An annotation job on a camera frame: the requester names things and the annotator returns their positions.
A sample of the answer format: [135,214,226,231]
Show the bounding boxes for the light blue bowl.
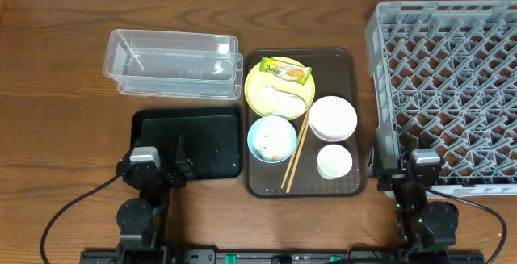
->
[247,115,297,164]

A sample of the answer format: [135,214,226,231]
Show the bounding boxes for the pink bowl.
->
[309,96,358,142]

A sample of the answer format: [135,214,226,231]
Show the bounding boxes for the white napkin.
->
[263,86,307,120]

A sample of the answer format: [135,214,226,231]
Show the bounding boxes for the green snack wrapper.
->
[259,57,312,85]

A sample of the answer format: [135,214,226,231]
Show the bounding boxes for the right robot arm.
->
[368,143,459,262]

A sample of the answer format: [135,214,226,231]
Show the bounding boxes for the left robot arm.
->
[116,135,195,263]

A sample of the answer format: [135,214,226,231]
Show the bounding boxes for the grey dishwasher rack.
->
[365,0,516,197]

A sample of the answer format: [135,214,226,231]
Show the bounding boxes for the black tray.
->
[130,107,242,180]

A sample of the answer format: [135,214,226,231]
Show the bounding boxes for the pale green cup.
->
[317,144,353,180]

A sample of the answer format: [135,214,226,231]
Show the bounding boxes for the clear plastic bin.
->
[103,29,243,100]

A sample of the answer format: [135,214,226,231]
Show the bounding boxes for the yellow plate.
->
[244,57,316,120]

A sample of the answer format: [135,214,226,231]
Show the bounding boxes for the wooden chopstick left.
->
[281,111,309,193]

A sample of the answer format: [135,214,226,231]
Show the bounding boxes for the wooden chopstick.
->
[281,111,309,193]
[286,112,309,194]

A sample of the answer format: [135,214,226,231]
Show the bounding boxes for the wooden chopstick right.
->
[286,112,309,194]

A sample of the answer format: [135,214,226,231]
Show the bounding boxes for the brown serving tray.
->
[243,48,367,199]

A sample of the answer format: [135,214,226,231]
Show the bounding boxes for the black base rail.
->
[78,248,485,264]

